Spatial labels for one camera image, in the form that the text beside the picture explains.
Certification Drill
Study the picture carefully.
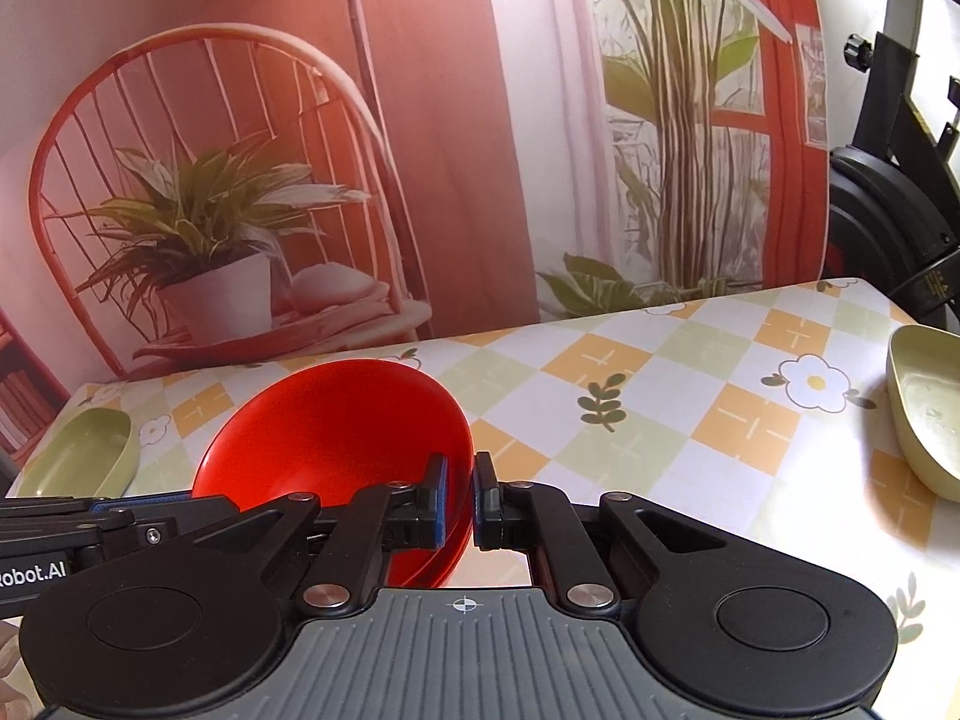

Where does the checkered floral tablecloth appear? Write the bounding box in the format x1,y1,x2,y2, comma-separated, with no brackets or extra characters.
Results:
5,278,960,714

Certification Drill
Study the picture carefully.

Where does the red bowl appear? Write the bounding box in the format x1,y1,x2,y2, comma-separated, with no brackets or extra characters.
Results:
192,358,473,589

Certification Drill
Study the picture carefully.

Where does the printed room backdrop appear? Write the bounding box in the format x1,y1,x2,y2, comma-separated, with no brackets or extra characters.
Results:
2,0,827,458

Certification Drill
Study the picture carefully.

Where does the green square plate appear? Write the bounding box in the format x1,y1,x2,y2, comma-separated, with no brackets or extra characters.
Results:
887,323,960,502
18,408,140,497

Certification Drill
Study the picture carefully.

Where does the black exercise bike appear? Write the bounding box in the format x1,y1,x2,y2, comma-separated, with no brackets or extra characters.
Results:
822,0,958,328

